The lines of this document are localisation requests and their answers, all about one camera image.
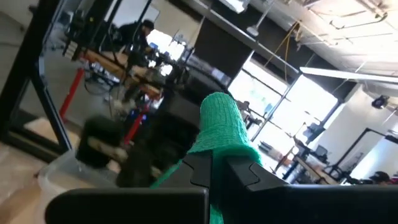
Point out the red table leg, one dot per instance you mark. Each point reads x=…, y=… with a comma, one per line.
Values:
x=71, y=93

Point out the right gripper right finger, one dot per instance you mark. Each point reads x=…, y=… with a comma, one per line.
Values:
x=311, y=205

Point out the black hanging panel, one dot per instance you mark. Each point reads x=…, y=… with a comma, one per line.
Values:
x=217, y=53

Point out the teal green bandage strip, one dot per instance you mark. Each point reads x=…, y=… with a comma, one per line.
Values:
x=222, y=124

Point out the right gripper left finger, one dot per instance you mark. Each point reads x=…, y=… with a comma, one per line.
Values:
x=124, y=208

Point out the long ceiling light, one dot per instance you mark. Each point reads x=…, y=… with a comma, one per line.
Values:
x=342, y=74

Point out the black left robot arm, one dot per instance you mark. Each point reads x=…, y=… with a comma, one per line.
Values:
x=186, y=96

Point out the wooden workbench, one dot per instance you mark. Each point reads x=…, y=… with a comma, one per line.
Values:
x=118, y=68

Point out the clear plastic bin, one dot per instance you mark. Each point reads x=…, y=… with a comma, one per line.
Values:
x=62, y=180

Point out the black aluminium table frame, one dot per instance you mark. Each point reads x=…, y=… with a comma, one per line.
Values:
x=18, y=77

